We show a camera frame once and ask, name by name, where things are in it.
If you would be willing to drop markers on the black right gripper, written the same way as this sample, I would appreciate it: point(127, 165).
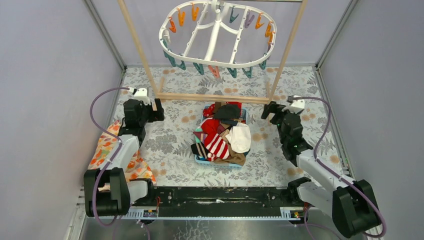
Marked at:
point(272, 107)

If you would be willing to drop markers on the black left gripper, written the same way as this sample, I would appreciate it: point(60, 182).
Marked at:
point(151, 110)

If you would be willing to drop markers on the tan brown sock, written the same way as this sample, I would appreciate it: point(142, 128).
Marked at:
point(234, 157)

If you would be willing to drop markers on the red white striped sock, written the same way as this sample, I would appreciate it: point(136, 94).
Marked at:
point(217, 147)

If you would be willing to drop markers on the pink clothes peg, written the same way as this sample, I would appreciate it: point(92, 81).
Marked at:
point(215, 71)

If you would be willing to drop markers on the white oval clip hanger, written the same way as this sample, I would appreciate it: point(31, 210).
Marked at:
point(218, 34)

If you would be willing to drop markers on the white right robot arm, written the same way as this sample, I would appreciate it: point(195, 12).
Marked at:
point(350, 203)

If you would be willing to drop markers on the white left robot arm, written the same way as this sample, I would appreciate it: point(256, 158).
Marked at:
point(106, 190)

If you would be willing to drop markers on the floral patterned table mat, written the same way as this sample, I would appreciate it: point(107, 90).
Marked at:
point(167, 145)

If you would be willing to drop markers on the orange floral cloth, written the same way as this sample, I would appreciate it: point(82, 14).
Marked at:
point(137, 167)

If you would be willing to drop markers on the black sock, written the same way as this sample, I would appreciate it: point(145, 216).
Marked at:
point(228, 111)

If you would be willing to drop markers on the purple striped sock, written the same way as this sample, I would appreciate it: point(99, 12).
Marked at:
point(201, 136)

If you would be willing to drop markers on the teal clothes peg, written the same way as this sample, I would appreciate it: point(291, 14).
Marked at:
point(199, 67)

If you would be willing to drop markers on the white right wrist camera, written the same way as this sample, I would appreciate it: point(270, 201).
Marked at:
point(296, 104)

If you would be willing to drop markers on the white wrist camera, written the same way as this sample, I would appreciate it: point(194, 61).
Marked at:
point(296, 104)
point(140, 94)

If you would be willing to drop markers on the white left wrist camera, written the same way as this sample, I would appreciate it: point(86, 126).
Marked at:
point(140, 94)

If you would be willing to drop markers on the wooden drying rack frame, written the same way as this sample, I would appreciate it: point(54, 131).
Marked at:
point(212, 96)

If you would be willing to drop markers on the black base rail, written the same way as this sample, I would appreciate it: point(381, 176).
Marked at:
point(220, 202)

